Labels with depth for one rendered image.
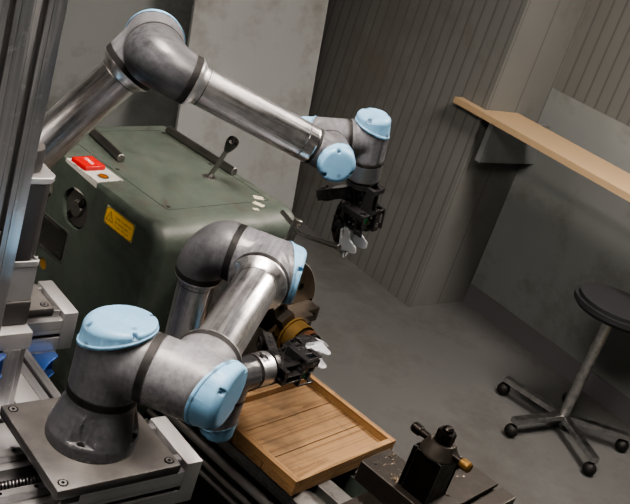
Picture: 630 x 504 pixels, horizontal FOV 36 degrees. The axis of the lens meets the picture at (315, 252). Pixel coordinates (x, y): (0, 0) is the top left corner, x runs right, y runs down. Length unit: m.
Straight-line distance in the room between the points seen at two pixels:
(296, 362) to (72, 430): 0.71
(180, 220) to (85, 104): 0.44
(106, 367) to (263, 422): 0.86
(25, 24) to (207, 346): 0.55
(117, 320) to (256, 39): 3.86
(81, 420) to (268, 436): 0.78
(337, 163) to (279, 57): 3.56
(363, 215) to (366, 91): 3.47
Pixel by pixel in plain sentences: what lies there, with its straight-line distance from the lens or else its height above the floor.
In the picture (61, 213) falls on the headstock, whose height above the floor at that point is 1.12.
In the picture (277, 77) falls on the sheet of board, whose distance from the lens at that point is 5.44.
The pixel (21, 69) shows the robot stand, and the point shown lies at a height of 1.73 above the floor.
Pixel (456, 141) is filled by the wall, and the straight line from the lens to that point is 5.10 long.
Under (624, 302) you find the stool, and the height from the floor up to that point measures 0.70.
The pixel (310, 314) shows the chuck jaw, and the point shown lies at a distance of 2.39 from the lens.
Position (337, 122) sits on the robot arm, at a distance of 2.04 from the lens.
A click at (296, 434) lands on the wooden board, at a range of 2.34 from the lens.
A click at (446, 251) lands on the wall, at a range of 5.32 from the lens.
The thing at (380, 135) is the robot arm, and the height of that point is 1.63.
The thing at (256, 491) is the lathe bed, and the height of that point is 0.79.
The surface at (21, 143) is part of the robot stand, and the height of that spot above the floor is 1.62.
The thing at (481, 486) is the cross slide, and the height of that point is 0.97.
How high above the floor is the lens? 2.16
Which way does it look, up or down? 23 degrees down
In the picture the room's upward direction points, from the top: 19 degrees clockwise
